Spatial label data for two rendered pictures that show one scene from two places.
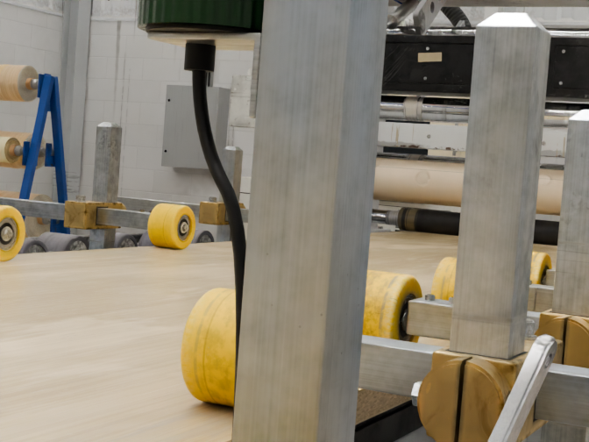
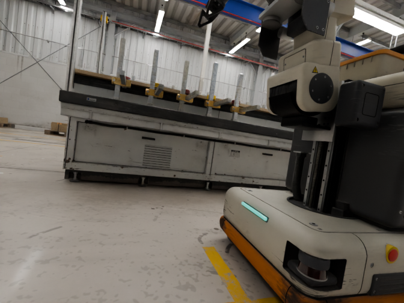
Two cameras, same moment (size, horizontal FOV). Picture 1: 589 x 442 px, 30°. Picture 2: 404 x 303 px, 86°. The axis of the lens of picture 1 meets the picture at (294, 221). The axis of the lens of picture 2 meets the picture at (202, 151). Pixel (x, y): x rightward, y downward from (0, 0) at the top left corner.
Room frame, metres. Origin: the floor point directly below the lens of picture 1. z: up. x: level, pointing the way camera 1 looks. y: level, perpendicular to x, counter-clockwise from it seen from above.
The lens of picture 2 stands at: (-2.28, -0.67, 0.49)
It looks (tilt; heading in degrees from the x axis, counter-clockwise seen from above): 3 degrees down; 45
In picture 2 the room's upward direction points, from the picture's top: 8 degrees clockwise
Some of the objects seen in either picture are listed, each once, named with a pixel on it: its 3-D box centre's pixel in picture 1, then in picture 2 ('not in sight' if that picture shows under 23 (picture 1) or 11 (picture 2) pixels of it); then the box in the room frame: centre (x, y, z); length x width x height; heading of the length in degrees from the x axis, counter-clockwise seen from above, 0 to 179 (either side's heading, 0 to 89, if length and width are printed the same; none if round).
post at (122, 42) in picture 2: not in sight; (119, 70); (-1.61, 1.00, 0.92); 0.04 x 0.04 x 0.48; 64
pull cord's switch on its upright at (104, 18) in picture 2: not in sight; (100, 61); (-1.39, 2.13, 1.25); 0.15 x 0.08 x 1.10; 154
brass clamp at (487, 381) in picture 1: (493, 388); not in sight; (0.65, -0.13, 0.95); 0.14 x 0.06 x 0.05; 154
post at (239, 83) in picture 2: not in sight; (237, 100); (-0.71, 0.55, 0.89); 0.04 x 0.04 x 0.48; 64
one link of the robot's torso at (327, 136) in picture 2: not in sight; (317, 106); (-1.42, -0.38, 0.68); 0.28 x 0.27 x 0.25; 62
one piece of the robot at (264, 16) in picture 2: not in sight; (293, 17); (-1.50, -0.27, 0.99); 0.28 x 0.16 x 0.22; 62
